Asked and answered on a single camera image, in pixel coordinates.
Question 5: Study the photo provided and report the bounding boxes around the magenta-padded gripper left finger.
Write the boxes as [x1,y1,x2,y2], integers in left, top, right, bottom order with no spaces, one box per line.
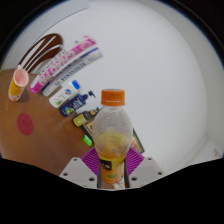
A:
[59,146,101,188]

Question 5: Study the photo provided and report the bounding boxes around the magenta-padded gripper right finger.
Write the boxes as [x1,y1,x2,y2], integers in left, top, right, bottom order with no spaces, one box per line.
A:
[123,146,165,188]

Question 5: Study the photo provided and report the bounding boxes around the orange juice bottle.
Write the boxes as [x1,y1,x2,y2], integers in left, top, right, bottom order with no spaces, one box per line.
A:
[91,88,135,186]

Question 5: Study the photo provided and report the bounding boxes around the framed group photo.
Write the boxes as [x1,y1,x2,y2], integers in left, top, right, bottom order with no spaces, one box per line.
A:
[79,118,146,155]

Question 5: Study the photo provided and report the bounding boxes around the small green packet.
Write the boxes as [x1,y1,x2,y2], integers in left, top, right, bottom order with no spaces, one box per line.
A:
[82,134,94,147]

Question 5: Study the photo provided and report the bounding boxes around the dark yellow-labelled pump bottle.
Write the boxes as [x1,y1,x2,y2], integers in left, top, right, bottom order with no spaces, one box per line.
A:
[72,107,101,128]

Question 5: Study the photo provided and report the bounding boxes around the dark blue pump bottle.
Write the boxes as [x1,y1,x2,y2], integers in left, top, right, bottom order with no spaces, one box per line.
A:
[59,90,97,118]

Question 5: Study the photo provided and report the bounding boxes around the flat round red coaster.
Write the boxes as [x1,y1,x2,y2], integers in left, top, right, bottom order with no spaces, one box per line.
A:
[16,112,35,137]

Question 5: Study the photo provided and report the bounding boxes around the white body wash bottle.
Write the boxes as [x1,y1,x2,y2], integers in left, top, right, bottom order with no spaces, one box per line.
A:
[48,79,81,109]

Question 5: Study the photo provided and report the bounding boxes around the tall white and blue box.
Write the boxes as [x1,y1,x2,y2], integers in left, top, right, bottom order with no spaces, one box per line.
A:
[41,46,104,98]

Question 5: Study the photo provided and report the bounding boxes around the pink and yellow mug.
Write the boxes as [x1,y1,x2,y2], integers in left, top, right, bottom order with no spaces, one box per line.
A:
[7,64,30,102]

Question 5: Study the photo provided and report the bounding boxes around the tall pink and white box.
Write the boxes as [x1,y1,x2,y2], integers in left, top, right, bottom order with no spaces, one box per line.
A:
[29,35,98,95]

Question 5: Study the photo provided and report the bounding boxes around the dark wooden chair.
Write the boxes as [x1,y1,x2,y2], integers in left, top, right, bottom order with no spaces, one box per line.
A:
[18,32,64,74]

